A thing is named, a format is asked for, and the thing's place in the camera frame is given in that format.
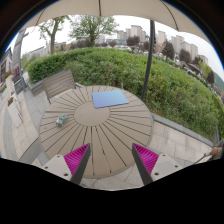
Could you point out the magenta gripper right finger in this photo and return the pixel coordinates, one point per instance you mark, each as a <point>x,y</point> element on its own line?
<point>153,166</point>

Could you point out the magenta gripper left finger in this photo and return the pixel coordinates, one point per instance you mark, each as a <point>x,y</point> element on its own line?
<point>70,167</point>

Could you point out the blue mouse pad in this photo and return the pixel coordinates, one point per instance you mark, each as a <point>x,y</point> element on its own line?
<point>108,98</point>

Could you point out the round wooden slatted table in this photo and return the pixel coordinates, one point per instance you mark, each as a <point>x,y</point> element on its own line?
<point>110,131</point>

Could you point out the green hedge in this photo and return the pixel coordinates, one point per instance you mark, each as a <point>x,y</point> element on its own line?
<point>168,91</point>

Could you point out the grey slatted chair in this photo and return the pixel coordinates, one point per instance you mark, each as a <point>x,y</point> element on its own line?
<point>59,83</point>

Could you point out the white planter box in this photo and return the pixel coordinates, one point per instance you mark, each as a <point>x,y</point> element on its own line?
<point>14,110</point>

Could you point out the dark umbrella pole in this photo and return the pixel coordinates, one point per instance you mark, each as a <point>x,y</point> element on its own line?
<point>149,60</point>

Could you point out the beige patio umbrella canopy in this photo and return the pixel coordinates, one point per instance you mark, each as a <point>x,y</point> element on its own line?
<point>157,10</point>

